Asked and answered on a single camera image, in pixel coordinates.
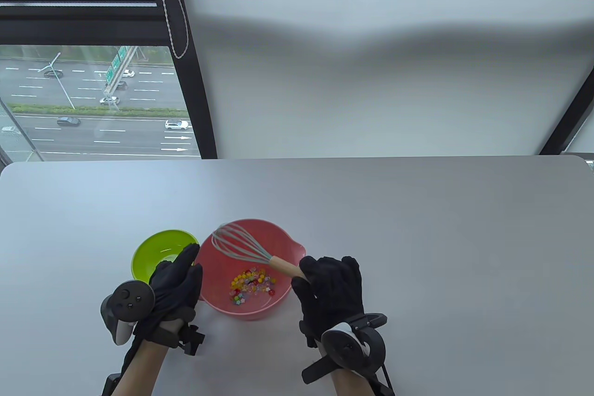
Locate black cable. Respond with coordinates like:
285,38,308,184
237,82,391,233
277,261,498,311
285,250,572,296
371,363,396,396

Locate white roller blind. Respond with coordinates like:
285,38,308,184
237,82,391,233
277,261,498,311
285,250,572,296
172,0,594,159

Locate black right hand controller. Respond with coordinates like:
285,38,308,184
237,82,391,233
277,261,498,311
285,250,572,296
302,313,388,385

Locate black left hand controller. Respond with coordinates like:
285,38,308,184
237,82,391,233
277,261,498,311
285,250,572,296
100,280,155,346

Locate white bead blind cord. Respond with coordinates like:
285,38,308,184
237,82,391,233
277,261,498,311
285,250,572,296
152,0,189,60

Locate person's left hand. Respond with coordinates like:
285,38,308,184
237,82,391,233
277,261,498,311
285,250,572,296
134,244,204,345

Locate green road sign gantry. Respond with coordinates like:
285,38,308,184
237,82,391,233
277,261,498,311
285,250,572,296
104,45,131,86

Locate pile of colourful plastic decorations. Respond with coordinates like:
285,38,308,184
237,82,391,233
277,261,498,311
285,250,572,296
229,267,278,305

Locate person's left forearm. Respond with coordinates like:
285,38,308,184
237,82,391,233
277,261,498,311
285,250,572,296
111,340,168,396

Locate black left wrist strap mount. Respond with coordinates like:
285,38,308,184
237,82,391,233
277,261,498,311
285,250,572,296
153,319,206,356

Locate person's right forearm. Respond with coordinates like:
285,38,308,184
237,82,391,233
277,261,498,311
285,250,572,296
329,366,373,396

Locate green plastic bowl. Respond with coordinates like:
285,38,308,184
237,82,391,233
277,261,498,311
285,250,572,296
132,229,200,286

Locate grey whisk with wooden handle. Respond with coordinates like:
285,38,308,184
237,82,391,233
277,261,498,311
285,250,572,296
212,223,309,283

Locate person's right hand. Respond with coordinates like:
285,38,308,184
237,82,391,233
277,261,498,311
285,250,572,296
291,256,365,348

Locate black window frame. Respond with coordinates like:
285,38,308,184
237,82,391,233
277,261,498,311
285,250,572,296
0,0,218,161
540,85,594,155

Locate black hand controller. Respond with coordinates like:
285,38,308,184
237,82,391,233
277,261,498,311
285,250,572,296
302,313,388,385
100,280,155,346

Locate pink salad bowl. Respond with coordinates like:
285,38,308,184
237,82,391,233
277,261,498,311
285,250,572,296
193,219,307,321

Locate grey street lamp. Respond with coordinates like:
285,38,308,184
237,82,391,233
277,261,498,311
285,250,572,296
37,52,76,110

